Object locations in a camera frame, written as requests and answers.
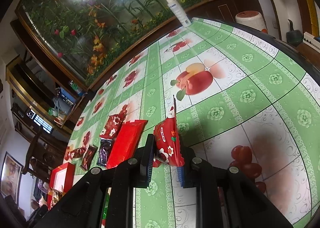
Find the dark wooden chair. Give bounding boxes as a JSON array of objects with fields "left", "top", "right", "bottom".
[{"left": 22, "top": 127, "right": 49, "bottom": 179}]

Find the brown gold nut snack bag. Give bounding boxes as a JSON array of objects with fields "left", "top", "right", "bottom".
[{"left": 48, "top": 188, "right": 63, "bottom": 209}]

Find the white spray bottle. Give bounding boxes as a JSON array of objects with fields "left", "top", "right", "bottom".
[{"left": 166, "top": 0, "right": 191, "bottom": 28}]

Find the green fruit pattern tablecloth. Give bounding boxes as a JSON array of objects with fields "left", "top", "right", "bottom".
[{"left": 65, "top": 17, "right": 319, "bottom": 227}]

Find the framed picture on wall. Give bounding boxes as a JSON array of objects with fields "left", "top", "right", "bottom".
[{"left": 1, "top": 152, "right": 23, "bottom": 204}]

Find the red floral candy packet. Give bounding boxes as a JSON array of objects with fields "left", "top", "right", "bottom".
[{"left": 153, "top": 97, "right": 184, "bottom": 168}]

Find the white plastic stool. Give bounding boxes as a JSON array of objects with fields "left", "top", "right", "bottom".
[{"left": 235, "top": 10, "right": 267, "bottom": 33}]

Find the dark purple snack packet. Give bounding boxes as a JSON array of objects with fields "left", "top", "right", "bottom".
[{"left": 97, "top": 138, "right": 113, "bottom": 167}]

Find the red white gift box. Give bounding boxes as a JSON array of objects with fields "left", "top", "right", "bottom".
[{"left": 47, "top": 162, "right": 75, "bottom": 209}]

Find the red flower packet far left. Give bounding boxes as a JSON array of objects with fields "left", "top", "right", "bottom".
[{"left": 99, "top": 114, "right": 125, "bottom": 140}]

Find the framed floral wall painting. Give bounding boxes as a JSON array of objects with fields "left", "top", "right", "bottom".
[{"left": 16, "top": 0, "right": 202, "bottom": 88}]

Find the bright red flat snack packet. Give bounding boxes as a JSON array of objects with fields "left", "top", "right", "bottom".
[{"left": 106, "top": 120, "right": 148, "bottom": 169}]

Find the maroon orange chocolate packet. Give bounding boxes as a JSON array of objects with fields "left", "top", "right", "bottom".
[{"left": 80, "top": 145, "right": 98, "bottom": 171}]

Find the small red floral packet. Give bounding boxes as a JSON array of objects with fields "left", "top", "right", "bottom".
[{"left": 64, "top": 147, "right": 86, "bottom": 160}]

